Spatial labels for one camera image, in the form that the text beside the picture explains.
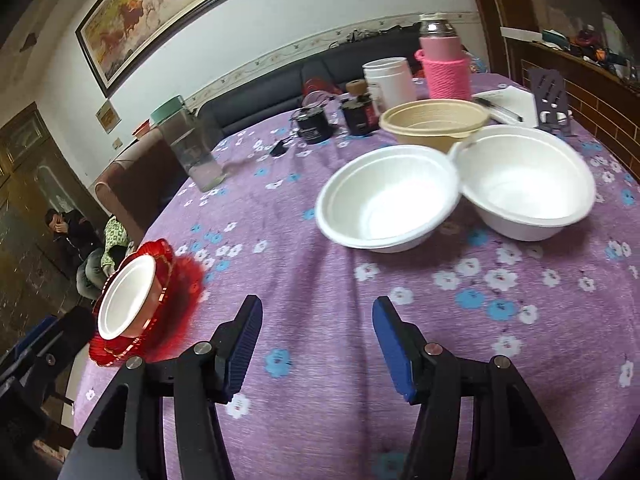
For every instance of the small wall plaque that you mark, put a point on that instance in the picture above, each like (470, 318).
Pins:
(107, 116)

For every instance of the small white ceramic bowl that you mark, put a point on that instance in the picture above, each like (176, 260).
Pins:
(125, 295)

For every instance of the purple floral tablecloth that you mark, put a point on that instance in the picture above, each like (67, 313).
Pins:
(310, 285)

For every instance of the black leather sofa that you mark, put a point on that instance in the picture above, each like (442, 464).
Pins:
(280, 80)

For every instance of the small red dish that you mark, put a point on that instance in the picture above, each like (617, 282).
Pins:
(142, 128)

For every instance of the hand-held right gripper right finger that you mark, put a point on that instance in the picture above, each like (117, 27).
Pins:
(392, 345)

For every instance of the pink thermos knitted sleeve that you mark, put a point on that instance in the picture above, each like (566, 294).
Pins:
(445, 75)

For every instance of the red bag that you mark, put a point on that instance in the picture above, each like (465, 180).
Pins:
(315, 87)

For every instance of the wooden cabinet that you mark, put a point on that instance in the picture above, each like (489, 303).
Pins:
(600, 105)

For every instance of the white foam bowl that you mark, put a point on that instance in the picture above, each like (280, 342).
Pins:
(525, 180)
(390, 200)

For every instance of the framed wall painting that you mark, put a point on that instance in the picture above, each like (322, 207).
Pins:
(165, 15)

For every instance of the brown armchair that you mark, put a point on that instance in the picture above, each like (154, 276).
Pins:
(135, 180)

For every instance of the wooden glass door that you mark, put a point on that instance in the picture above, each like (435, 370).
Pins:
(25, 185)

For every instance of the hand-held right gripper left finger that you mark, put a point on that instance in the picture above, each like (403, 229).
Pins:
(245, 340)

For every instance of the white plastic jar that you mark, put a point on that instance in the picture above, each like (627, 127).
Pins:
(390, 85)

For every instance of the black cylindrical motor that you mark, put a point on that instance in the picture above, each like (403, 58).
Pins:
(312, 127)

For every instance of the dark clothes pile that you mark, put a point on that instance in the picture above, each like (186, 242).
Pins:
(360, 35)

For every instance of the red plate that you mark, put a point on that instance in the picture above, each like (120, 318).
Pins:
(160, 260)

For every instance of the small black adapter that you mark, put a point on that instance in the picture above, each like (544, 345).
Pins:
(278, 148)

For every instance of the clear water bottle green lid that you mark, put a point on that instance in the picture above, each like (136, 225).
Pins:
(190, 150)

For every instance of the colourful clutter pile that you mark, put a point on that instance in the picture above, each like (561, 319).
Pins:
(590, 42)

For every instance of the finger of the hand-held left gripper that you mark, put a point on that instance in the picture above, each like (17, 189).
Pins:
(75, 330)
(35, 335)

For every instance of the green patterned cloth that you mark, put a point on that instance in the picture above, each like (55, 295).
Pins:
(114, 235)

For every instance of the beige plastic bowl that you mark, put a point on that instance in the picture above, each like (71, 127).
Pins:
(430, 120)

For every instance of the dark jar brown cap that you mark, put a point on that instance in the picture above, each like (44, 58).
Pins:
(357, 117)

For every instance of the grey cloth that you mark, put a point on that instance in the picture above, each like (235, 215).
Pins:
(90, 275)

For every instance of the white paper sheet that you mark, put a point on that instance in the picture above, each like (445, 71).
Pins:
(520, 33)

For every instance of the black pen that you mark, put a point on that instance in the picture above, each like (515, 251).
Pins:
(500, 110)

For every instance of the wall switch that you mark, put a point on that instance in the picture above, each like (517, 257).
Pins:
(118, 143)

